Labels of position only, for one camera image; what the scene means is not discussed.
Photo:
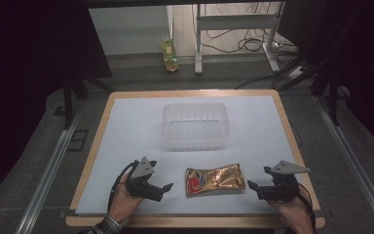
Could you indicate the black tripod stand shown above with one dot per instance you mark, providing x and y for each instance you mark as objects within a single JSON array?
[
  {"x": 324, "y": 81},
  {"x": 68, "y": 97}
]

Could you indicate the wooden table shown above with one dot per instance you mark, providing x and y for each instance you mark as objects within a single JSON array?
[{"x": 188, "y": 222}]

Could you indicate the yellow drink bottle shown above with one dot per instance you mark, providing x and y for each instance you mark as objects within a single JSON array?
[{"x": 169, "y": 53}]

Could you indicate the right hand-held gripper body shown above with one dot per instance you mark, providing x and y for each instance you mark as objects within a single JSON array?
[{"x": 280, "y": 187}]

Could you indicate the metal floor rail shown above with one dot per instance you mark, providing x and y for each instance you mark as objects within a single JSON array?
[
  {"x": 354, "y": 162},
  {"x": 50, "y": 175}
]

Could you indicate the clear plastic container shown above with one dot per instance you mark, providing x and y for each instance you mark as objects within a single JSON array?
[{"x": 194, "y": 128}]

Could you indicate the person's left hand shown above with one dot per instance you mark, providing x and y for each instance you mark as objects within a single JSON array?
[{"x": 123, "y": 201}]

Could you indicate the white table mat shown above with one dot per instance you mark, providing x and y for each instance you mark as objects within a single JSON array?
[{"x": 250, "y": 143}]

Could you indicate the dark curtain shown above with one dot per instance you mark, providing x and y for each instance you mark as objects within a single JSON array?
[
  {"x": 29, "y": 65},
  {"x": 363, "y": 58}
]

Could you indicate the gold foil snack packet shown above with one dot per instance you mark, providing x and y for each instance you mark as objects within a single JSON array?
[{"x": 213, "y": 180}]

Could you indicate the black floor bracket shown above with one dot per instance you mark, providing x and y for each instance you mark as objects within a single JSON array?
[{"x": 78, "y": 140}]

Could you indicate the person's right hand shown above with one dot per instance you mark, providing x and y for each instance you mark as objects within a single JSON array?
[{"x": 290, "y": 211}]

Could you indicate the white desk frame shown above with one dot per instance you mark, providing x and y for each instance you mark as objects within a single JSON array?
[{"x": 233, "y": 21}]

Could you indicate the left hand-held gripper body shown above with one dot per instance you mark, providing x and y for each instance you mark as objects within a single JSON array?
[{"x": 141, "y": 187}]

